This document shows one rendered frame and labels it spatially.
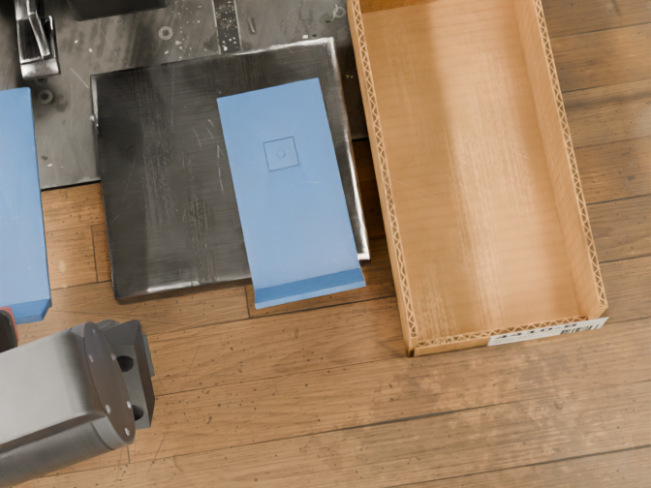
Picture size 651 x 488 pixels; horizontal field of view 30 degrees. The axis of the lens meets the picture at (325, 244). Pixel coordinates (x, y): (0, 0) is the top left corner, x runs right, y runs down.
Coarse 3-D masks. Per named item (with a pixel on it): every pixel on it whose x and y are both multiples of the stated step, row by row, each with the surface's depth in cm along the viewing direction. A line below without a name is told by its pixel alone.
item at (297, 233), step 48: (240, 96) 82; (288, 96) 82; (240, 144) 81; (240, 192) 80; (288, 192) 80; (336, 192) 80; (288, 240) 79; (336, 240) 79; (288, 288) 77; (336, 288) 76
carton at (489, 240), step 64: (384, 0) 84; (448, 0) 85; (512, 0) 85; (384, 64) 84; (448, 64) 84; (512, 64) 84; (384, 128) 83; (448, 128) 83; (512, 128) 83; (384, 192) 75; (448, 192) 82; (512, 192) 81; (576, 192) 74; (448, 256) 80; (512, 256) 80; (576, 256) 77; (448, 320) 79; (512, 320) 79; (576, 320) 76
